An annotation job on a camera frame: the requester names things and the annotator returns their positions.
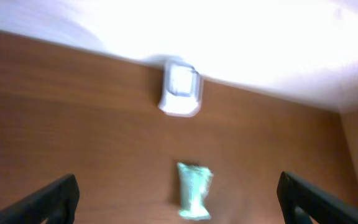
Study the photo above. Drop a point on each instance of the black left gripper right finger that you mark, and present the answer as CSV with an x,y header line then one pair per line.
x,y
303,202

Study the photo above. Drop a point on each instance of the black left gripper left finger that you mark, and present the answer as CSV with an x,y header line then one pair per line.
x,y
54,203

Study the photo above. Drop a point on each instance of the teal snack packet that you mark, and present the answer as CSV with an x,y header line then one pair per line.
x,y
194,188

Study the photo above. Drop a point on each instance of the white barcode scanner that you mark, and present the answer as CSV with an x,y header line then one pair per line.
x,y
182,89

